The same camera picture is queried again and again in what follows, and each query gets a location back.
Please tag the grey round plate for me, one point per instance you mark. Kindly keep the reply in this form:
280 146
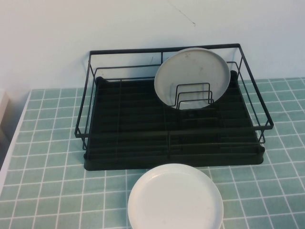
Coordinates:
190 71

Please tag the white round plate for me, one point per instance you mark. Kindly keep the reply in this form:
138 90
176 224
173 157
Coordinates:
174 198

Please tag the black plastic drain tray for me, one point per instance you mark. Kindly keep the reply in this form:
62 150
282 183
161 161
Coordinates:
133 114

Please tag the green checkered tablecloth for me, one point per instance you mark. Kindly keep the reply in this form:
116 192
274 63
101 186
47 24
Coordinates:
47 190

